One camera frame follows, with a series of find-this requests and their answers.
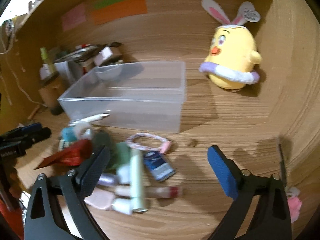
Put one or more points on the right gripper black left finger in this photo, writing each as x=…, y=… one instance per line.
x=44, y=218

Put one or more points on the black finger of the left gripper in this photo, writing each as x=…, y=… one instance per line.
x=37, y=136

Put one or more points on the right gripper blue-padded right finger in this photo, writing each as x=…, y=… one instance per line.
x=271, y=219

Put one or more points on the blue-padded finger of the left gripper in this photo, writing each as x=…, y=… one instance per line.
x=28, y=129

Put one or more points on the red paper packet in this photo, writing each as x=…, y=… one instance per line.
x=73, y=155

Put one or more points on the white pen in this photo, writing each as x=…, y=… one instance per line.
x=90, y=119

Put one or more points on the mint green tube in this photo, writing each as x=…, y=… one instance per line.
x=123, y=169

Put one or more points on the pale green cosmetic tube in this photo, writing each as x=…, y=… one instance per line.
x=137, y=192

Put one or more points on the blue Max staples box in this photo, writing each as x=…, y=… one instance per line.
x=158, y=166

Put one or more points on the pink-capped white tube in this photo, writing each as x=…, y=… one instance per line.
x=152, y=192

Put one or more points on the white tape roll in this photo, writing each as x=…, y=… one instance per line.
x=83, y=130

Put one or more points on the dark green spray bottle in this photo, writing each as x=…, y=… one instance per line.
x=103, y=138

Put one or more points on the pink powder puff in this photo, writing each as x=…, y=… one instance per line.
x=100, y=199

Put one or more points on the brown jar with dark lid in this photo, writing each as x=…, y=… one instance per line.
x=51, y=89

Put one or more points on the small white cap bottle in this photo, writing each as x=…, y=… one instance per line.
x=122, y=205

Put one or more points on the yellow-green spray bottle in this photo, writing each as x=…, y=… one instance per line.
x=47, y=60

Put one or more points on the stack of papers and books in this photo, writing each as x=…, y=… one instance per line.
x=72, y=66

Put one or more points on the white bowl of trinkets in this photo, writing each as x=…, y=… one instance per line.
x=110, y=71

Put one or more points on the small white cardboard box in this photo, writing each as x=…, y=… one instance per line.
x=107, y=54

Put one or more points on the clear plastic storage bin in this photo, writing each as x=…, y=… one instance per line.
x=146, y=96

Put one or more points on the pink sticky note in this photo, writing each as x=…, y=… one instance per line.
x=74, y=17

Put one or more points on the orange sticky note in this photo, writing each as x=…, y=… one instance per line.
x=119, y=10

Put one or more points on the yellow chick bunny plush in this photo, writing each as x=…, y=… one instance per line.
x=233, y=51

